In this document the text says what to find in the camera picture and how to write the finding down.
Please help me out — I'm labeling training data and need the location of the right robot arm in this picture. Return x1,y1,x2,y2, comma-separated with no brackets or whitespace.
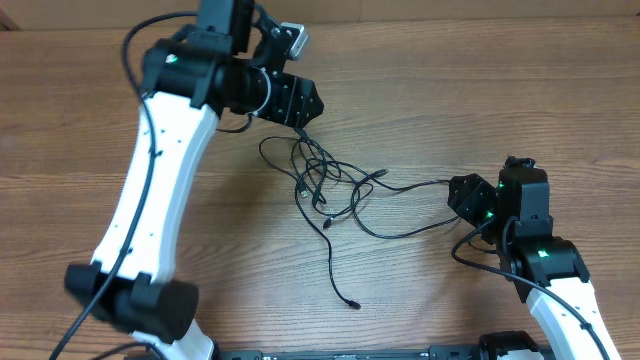
447,156,620,359

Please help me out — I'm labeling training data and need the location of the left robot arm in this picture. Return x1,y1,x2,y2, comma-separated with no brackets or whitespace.
64,1,324,359

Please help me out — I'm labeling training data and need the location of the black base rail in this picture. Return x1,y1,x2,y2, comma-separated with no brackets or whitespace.
214,344,551,360

